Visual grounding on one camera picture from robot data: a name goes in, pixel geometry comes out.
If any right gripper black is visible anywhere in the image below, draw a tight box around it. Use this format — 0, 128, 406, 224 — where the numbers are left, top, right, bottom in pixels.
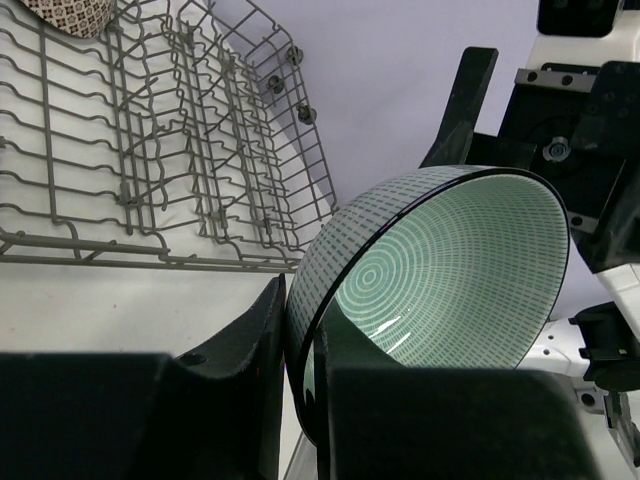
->
420, 46, 639, 273

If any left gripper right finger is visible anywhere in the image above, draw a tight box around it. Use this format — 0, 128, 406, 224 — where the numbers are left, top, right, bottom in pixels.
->
314, 320, 600, 479

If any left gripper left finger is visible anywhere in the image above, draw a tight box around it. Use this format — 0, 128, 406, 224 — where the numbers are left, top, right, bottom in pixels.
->
1, 276, 286, 479

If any light green bowl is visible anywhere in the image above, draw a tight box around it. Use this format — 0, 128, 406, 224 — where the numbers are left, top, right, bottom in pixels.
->
284, 165, 570, 439

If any red patterned bowl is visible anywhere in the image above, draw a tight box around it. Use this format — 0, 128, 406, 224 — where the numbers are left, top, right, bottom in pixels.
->
20, 0, 116, 39

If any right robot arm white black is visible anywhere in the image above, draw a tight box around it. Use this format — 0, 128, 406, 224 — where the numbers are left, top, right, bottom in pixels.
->
424, 1, 639, 473

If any grey wire dish rack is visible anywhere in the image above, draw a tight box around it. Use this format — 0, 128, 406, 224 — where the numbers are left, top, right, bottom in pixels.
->
1, 1, 337, 273

